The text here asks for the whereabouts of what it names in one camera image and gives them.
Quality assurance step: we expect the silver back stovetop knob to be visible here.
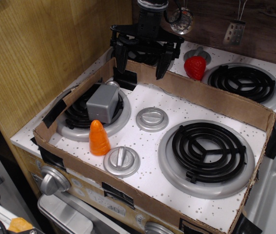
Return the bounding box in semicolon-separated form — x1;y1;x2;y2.
183;46;212;65

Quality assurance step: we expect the grey sink basin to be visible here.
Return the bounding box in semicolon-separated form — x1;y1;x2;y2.
244;156;276;234

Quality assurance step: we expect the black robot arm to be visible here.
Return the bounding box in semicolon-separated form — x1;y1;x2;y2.
110;0;184;79

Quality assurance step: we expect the silver oven front knob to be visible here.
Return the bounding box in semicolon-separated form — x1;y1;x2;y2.
40;166;71;195

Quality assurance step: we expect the brown cardboard box frame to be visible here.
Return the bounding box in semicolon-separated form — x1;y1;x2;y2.
33;59;276;234

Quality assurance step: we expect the silver stovetop knob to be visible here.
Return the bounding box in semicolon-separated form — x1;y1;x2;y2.
136;107;169;132
103;146;140;178
183;46;212;65

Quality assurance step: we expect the silver oven door handle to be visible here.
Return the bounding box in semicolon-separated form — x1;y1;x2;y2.
38;193;128;234

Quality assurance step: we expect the black cable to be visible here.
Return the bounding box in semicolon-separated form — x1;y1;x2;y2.
163;0;185;25

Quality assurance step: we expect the front right black burner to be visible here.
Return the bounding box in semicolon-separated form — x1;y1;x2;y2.
158;120;255;199

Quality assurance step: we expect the orange toy carrot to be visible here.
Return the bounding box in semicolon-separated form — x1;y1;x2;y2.
89;120;111;156

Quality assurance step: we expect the silver upper stovetop knob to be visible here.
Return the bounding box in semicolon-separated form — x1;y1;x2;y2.
136;107;169;132

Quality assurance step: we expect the red toy strawberry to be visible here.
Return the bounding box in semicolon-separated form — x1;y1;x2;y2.
184;56;206;80

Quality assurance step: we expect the back left black burner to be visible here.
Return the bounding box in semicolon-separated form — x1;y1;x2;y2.
107;40;175;71

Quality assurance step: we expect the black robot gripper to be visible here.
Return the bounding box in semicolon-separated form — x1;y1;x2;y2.
110;8;184;80

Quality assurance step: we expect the oven clock display panel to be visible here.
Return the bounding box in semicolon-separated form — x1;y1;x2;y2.
86;189;126;217

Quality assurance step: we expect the back right black burner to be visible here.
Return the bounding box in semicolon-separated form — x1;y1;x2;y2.
202;63;276;110

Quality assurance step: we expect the hanging metal grater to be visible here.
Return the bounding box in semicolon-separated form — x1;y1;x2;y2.
223;0;247;46

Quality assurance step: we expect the orange object bottom left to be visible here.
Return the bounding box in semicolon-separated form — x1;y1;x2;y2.
8;217;33;233

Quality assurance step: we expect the front left black burner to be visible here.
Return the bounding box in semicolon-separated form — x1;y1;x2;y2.
57;83;131;142

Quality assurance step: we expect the black burner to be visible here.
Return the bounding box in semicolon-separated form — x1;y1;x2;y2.
57;83;131;142
202;63;276;110
158;120;255;199
107;40;175;71

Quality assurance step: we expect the hanging round metal strainer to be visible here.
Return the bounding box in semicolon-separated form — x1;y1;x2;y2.
169;0;194;35

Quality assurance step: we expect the silver lower stovetop knob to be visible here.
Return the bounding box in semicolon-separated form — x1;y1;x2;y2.
103;146;140;178

